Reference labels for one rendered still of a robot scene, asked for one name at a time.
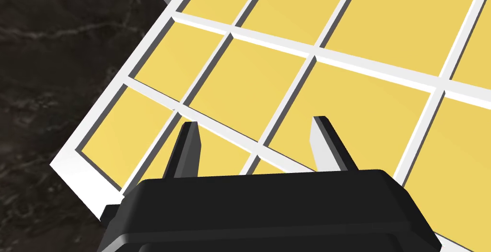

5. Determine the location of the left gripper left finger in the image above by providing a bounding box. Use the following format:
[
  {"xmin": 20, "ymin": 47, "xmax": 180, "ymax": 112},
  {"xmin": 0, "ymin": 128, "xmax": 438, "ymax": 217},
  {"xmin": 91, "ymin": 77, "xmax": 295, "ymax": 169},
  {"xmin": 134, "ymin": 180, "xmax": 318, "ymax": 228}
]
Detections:
[{"xmin": 163, "ymin": 121, "xmax": 202, "ymax": 180}]

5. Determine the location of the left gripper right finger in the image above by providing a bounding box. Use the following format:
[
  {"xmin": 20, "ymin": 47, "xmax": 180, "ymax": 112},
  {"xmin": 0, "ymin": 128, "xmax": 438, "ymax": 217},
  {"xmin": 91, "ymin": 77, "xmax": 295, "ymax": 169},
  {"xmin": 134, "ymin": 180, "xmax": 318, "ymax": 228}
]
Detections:
[{"xmin": 309, "ymin": 115, "xmax": 360, "ymax": 172}]

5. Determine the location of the white door with yellow panels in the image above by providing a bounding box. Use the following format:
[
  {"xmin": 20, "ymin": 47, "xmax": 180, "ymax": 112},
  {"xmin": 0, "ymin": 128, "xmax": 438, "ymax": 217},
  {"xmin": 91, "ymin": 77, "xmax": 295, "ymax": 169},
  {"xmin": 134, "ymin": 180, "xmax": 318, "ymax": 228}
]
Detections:
[{"xmin": 49, "ymin": 0, "xmax": 491, "ymax": 252}]

